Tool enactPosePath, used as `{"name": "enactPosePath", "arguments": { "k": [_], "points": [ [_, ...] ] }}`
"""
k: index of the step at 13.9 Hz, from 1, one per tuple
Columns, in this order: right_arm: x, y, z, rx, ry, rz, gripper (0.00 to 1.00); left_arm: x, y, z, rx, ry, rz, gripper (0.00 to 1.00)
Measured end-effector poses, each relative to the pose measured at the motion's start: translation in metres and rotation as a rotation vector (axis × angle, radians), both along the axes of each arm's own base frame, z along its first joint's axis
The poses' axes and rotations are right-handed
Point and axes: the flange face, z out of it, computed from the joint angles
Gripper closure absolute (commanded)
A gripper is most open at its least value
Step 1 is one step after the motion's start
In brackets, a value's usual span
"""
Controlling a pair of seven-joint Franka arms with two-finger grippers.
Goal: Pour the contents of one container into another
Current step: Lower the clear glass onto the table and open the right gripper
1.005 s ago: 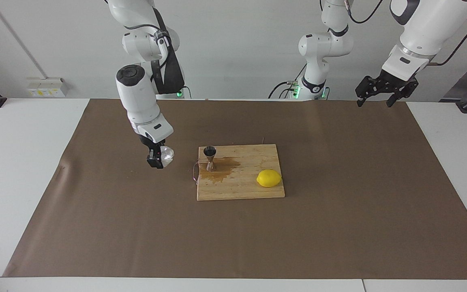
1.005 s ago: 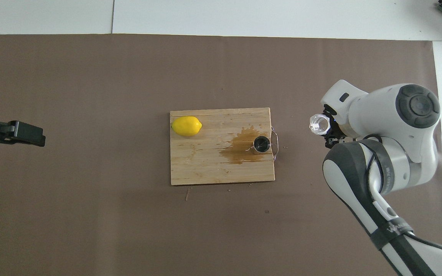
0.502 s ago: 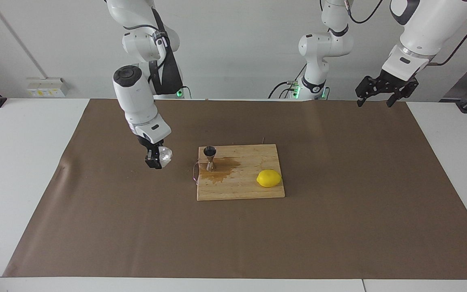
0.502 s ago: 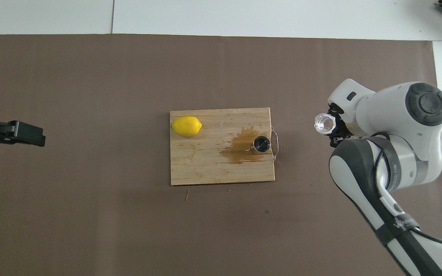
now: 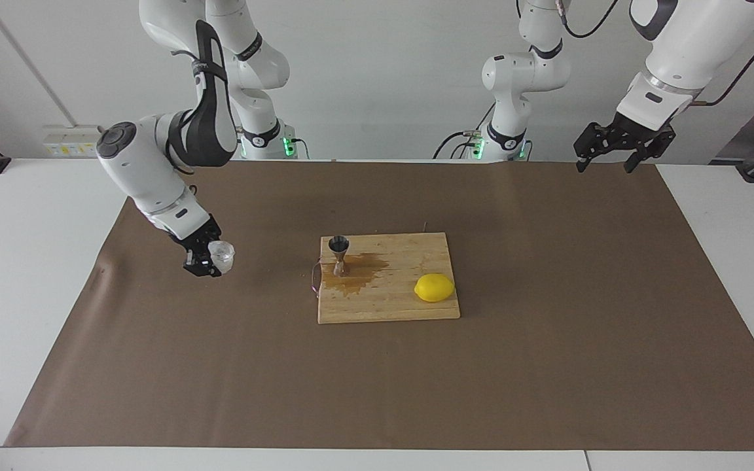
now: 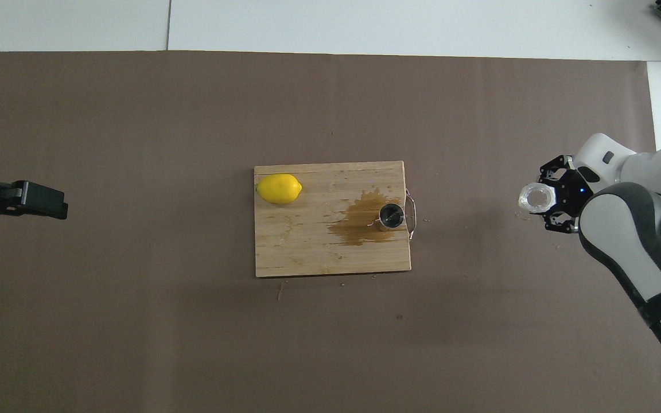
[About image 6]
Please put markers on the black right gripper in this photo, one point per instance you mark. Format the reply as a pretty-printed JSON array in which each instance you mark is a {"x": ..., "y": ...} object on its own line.
[{"x": 571, "y": 195}]

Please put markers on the clear plastic cup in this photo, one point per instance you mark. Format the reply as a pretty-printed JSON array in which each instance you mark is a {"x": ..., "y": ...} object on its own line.
[{"x": 525, "y": 192}]

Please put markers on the steel double jigger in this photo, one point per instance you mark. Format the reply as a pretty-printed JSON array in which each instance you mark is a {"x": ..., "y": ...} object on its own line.
[{"x": 391, "y": 216}]

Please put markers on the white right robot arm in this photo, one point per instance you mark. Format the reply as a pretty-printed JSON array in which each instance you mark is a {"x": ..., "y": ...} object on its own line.
[{"x": 629, "y": 241}]

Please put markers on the brown paper table mat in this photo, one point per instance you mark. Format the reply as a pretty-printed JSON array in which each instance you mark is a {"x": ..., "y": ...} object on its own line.
[{"x": 193, "y": 344}]

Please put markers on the wooden cutting board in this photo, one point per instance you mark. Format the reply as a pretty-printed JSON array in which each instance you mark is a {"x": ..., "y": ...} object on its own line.
[{"x": 307, "y": 235}]

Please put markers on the yellow lemon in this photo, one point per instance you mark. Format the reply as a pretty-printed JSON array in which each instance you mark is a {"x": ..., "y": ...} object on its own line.
[{"x": 279, "y": 189}]

